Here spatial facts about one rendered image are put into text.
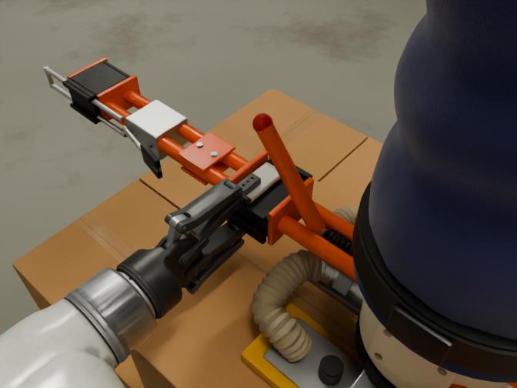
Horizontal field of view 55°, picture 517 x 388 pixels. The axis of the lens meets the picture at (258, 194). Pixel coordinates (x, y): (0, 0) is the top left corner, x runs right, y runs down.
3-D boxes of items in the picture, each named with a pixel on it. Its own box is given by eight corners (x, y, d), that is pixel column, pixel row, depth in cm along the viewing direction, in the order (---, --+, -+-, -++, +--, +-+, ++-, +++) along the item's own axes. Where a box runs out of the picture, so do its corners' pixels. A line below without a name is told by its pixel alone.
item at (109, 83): (142, 102, 82) (137, 75, 78) (105, 122, 78) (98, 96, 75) (111, 81, 86) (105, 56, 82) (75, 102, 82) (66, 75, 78)
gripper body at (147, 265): (105, 253, 53) (171, 205, 58) (121, 296, 59) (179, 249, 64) (151, 294, 49) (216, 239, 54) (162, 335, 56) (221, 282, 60)
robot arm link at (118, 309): (77, 326, 57) (119, 292, 60) (127, 378, 53) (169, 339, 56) (53, 282, 50) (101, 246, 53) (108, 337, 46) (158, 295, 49)
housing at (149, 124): (192, 139, 76) (189, 116, 73) (158, 162, 73) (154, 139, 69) (161, 120, 79) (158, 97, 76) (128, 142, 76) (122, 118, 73)
